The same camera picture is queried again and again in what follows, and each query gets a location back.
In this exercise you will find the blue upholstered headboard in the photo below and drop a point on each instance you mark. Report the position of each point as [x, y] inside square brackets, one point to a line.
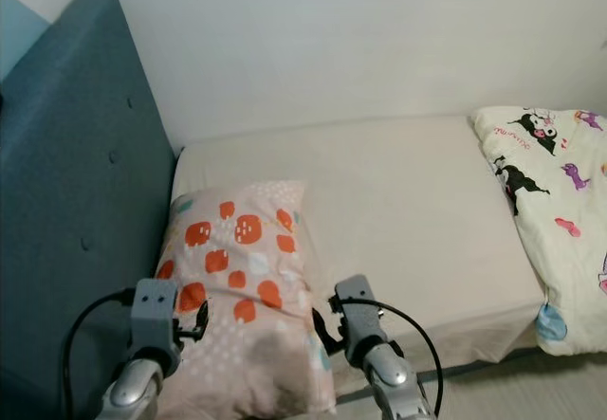
[76, 221]

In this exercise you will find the pink pillow with orange patches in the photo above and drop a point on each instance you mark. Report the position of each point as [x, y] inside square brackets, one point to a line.
[247, 268]

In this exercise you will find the beige sheeted mattress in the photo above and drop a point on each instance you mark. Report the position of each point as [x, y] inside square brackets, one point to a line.
[398, 211]

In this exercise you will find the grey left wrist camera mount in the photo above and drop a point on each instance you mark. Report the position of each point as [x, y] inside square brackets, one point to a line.
[155, 320]

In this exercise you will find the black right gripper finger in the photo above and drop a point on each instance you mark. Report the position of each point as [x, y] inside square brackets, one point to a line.
[327, 337]

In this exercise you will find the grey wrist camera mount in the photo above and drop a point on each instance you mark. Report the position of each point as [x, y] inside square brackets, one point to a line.
[155, 320]
[358, 320]

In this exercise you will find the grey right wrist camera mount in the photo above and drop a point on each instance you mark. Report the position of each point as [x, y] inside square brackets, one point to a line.
[358, 320]

